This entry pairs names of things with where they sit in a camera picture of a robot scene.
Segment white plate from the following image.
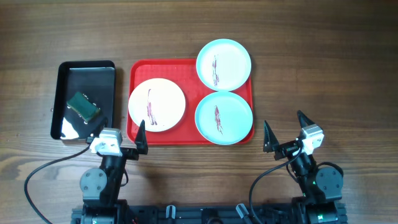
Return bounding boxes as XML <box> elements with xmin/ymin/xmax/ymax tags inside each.
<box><xmin>128</xmin><ymin>78</ymin><xmax>187</xmax><ymax>133</ymax></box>

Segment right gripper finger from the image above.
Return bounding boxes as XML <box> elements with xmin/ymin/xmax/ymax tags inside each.
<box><xmin>263</xmin><ymin>121</ymin><xmax>280</xmax><ymax>153</ymax></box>
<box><xmin>297</xmin><ymin>110</ymin><xmax>315</xmax><ymax>128</ymax></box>

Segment light blue plate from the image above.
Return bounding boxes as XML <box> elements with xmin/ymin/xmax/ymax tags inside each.
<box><xmin>196</xmin><ymin>39</ymin><xmax>252</xmax><ymax>91</ymax></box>
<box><xmin>195</xmin><ymin>91</ymin><xmax>253</xmax><ymax>145</ymax></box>

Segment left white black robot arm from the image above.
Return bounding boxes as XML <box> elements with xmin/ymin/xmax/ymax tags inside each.
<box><xmin>71</xmin><ymin>121</ymin><xmax>148</xmax><ymax>224</ymax></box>

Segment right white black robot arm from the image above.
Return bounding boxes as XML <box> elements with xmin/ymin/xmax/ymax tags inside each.
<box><xmin>263</xmin><ymin>111</ymin><xmax>348</xmax><ymax>223</ymax></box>

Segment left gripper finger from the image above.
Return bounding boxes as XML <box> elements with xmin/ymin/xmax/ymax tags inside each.
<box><xmin>90</xmin><ymin>118</ymin><xmax>108</xmax><ymax>137</ymax></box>
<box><xmin>134</xmin><ymin>120</ymin><xmax>148</xmax><ymax>155</ymax></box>

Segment right black cable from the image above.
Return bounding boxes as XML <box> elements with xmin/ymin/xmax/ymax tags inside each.
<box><xmin>248</xmin><ymin>146</ymin><xmax>304</xmax><ymax>224</ymax></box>

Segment light blue plate top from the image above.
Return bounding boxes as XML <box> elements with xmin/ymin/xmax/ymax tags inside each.
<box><xmin>196</xmin><ymin>39</ymin><xmax>252</xmax><ymax>91</ymax></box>

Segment black rectangular water tray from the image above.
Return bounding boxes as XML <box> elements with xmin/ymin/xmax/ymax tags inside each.
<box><xmin>50</xmin><ymin>60</ymin><xmax>116</xmax><ymax>140</ymax></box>

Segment red plastic serving tray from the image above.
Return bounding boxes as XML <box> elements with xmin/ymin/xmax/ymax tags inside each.
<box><xmin>126</xmin><ymin>58</ymin><xmax>255</xmax><ymax>146</ymax></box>

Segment green and yellow sponge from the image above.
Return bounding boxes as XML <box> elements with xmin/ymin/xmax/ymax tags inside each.
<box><xmin>67</xmin><ymin>92</ymin><xmax>101</xmax><ymax>123</ymax></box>

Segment light blue plate bottom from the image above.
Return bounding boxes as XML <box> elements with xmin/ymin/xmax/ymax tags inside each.
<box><xmin>195</xmin><ymin>91</ymin><xmax>253</xmax><ymax>145</ymax></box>

